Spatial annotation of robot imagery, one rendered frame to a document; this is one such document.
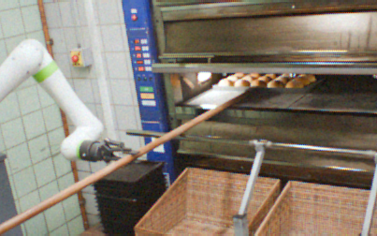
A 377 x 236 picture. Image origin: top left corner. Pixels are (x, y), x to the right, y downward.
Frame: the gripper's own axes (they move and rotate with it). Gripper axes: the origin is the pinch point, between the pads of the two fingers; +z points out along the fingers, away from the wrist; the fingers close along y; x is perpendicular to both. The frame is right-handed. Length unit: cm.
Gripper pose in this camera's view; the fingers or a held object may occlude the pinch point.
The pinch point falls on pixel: (132, 156)
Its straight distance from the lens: 218.3
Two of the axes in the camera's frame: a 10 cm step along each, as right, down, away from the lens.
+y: 1.3, 9.5, 2.7
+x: -5.8, 3.0, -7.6
